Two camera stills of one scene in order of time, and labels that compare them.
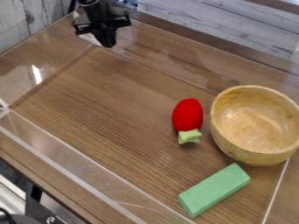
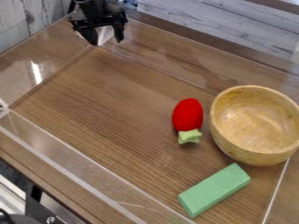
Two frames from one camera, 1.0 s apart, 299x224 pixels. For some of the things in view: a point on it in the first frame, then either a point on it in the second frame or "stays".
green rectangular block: (215, 189) stays
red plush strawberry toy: (187, 118) stays
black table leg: (36, 192) stays
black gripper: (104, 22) → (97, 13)
